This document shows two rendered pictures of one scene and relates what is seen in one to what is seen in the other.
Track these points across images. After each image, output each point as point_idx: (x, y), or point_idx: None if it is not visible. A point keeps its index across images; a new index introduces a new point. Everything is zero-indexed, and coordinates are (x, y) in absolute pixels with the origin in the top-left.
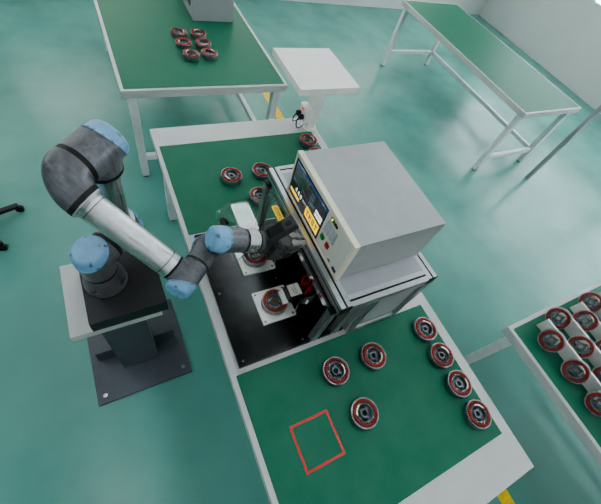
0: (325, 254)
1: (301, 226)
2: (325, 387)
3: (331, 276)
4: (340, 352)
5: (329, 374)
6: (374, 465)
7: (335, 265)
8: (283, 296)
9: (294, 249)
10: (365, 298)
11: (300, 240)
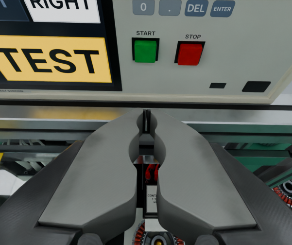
0: (194, 84)
1: (48, 112)
2: None
3: (255, 106)
4: (252, 166)
5: None
6: None
7: (266, 67)
8: (159, 224)
9: None
10: None
11: (163, 134)
